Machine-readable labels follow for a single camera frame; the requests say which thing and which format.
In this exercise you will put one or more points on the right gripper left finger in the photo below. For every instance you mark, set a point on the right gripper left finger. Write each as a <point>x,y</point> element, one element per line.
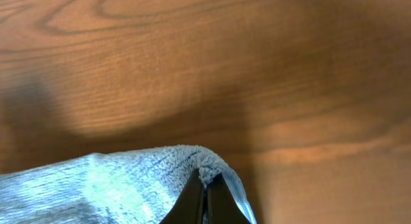
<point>189,207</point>

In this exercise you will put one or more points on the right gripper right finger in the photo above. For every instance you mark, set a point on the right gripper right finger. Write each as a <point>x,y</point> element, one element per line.
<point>221,207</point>

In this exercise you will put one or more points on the blue microfiber cloth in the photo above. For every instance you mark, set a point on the blue microfiber cloth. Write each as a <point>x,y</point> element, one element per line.
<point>139,186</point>

